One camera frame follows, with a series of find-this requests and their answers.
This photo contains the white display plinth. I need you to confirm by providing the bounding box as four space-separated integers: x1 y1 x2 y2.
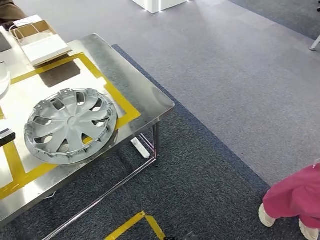
131 0 189 15

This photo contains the stainless steel workbench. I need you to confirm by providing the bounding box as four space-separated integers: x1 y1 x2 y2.
0 33 176 240

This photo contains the white power strip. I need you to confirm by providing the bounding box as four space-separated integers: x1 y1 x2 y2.
130 137 152 160

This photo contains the grey wheel hubcap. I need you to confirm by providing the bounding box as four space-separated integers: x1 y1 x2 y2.
23 87 118 166

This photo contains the white paper bag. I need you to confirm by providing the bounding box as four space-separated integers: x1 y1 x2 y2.
8 14 73 67

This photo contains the person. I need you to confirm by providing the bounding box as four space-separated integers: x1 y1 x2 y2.
0 0 28 27
258 158 320 240

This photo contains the white curved car panel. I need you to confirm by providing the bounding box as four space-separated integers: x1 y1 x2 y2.
0 61 12 101

